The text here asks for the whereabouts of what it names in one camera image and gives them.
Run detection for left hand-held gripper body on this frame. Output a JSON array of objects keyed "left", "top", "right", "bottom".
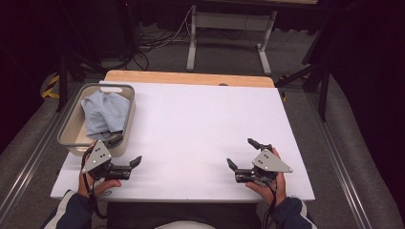
[{"left": 81, "top": 139, "right": 132, "bottom": 181}]

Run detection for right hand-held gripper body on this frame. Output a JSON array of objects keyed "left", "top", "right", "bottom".
[{"left": 235, "top": 149, "right": 293, "bottom": 187}]

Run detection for light blue tank top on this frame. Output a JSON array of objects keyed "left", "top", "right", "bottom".
[{"left": 80, "top": 90, "right": 132, "bottom": 142}]

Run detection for beige plastic basket grey rim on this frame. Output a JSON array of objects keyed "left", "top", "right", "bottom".
[{"left": 56, "top": 83, "right": 137, "bottom": 157}]

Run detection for person's right hand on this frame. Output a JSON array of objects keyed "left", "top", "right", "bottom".
[{"left": 245, "top": 148, "right": 288, "bottom": 207}]

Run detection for person's left hand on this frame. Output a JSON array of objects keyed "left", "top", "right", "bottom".
[{"left": 77, "top": 141, "right": 122, "bottom": 198}]

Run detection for white foam board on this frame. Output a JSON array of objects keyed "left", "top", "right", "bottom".
[{"left": 50, "top": 80, "right": 316, "bottom": 203}]

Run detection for black metal stand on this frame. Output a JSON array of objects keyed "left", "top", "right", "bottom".
[
  {"left": 55, "top": 52, "right": 106, "bottom": 113},
  {"left": 275, "top": 18, "right": 332, "bottom": 123}
]

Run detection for yellow black hazard tape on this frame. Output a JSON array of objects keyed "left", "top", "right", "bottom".
[{"left": 41, "top": 74, "right": 61, "bottom": 99}]

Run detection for black curtain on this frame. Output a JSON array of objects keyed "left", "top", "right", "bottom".
[
  {"left": 0, "top": 0, "right": 65, "bottom": 156},
  {"left": 330, "top": 0, "right": 405, "bottom": 220}
]

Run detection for right hand-held gripper cable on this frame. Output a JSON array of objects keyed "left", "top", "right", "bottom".
[{"left": 261, "top": 177, "right": 278, "bottom": 229}]

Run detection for hand-held gripper cable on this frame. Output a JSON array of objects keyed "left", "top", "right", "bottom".
[
  {"left": 261, "top": 177, "right": 278, "bottom": 229},
  {"left": 80, "top": 149, "right": 109, "bottom": 220}
]

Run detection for left hand-held gripper cable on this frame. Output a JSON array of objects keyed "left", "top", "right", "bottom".
[{"left": 80, "top": 149, "right": 109, "bottom": 220}]

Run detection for aluminium floor rail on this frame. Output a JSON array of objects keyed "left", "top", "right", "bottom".
[
  {"left": 305, "top": 92, "right": 373, "bottom": 229},
  {"left": 0, "top": 82, "right": 80, "bottom": 220}
]

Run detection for black floor cables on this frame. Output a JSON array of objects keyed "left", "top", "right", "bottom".
[{"left": 127, "top": 6, "right": 195, "bottom": 72}]

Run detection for grey metal frame desk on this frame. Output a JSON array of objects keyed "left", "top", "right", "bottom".
[{"left": 185, "top": 4, "right": 278, "bottom": 76}]

